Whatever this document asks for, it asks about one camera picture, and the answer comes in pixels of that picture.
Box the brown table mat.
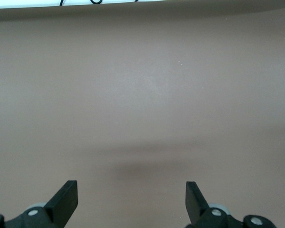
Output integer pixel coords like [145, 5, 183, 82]
[0, 0, 285, 228]

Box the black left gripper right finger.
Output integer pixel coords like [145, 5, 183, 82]
[185, 181, 276, 228]

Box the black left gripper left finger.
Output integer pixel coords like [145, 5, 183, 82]
[0, 180, 79, 228]

